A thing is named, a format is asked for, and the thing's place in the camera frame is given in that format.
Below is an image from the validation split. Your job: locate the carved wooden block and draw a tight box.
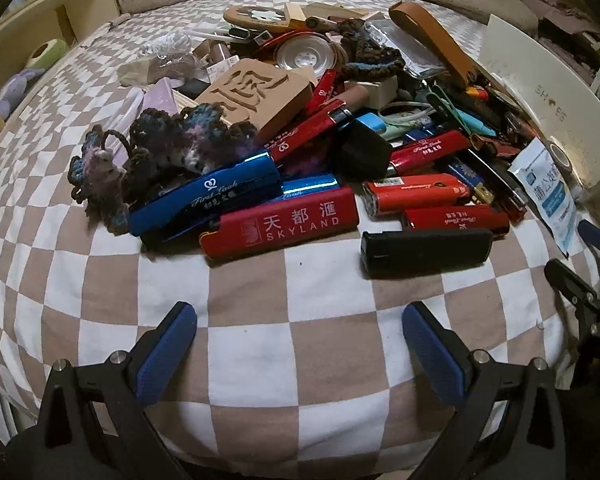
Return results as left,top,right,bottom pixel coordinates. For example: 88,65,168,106
195,58,313,146

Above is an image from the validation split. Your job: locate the red rimmed silver disc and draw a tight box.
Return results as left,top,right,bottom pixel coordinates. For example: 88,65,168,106
267,30,341,71

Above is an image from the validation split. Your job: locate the black lighter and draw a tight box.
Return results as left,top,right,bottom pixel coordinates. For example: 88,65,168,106
360,227,495,280

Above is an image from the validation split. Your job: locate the brown blue crochet band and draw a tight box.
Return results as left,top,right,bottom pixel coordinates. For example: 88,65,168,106
337,17,406,81

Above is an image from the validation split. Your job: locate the brown leather pouch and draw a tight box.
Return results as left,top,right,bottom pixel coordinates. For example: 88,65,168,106
389,2,473,88

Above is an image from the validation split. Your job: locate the wooden hand mirror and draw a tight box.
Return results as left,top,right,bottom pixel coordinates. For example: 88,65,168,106
224,5,293,28

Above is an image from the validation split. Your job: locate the blue lighter white print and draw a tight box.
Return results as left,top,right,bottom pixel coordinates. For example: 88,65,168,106
280,175,338,197
128,152,283,237

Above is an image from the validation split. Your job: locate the brown fuzzy pouch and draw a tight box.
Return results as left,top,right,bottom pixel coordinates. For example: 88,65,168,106
117,55,201,88

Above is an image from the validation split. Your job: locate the red lighter large white print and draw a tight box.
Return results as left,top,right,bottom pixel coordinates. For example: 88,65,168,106
199,192,360,261

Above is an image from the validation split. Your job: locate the white cardboard box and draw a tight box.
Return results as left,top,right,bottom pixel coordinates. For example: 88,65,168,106
480,14,600,201

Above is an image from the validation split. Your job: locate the clear plastic wrapper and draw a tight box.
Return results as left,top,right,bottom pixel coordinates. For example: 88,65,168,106
140,30,191,58

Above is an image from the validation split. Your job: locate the white coiled cable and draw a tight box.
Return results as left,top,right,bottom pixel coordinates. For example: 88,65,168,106
380,102,431,126

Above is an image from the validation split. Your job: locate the pile of clothes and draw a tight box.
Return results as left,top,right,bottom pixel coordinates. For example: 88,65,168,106
525,0,600,61

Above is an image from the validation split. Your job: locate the silver metal tin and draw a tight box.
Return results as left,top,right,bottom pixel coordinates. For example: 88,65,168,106
365,20,446,78

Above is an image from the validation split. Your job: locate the purple plush toy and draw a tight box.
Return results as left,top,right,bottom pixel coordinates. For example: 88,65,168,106
0,70,46,116

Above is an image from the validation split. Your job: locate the lilac small box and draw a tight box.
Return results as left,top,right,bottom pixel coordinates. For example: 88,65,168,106
130,77,181,116

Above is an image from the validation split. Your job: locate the wooden bedside shelf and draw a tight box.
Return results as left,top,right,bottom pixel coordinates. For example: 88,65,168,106
0,0,133,136

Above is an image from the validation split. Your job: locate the green round plush toy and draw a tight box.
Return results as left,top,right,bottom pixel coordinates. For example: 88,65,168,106
27,39,71,68

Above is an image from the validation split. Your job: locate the cream rectangular block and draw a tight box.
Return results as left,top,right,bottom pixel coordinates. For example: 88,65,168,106
342,77,398,108

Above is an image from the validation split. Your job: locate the checkered bedsheet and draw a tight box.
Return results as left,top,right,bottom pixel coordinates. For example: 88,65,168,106
0,0,600,480

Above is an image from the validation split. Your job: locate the light blue small box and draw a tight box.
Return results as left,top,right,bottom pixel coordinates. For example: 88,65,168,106
355,112,388,136

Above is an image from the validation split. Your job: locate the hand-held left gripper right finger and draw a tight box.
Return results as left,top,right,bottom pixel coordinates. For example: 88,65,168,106
401,301,566,480

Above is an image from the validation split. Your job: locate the brown tape roll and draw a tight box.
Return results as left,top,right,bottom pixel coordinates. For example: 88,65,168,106
547,142,573,171

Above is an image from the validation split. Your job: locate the small crochet piece with loops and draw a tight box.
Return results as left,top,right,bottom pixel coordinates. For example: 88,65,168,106
70,127,131,235

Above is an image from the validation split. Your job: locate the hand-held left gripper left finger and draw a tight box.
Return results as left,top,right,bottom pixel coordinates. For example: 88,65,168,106
40,301,198,480

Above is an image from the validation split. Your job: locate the white blue-print sachet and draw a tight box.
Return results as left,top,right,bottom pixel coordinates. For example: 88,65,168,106
510,137,578,256

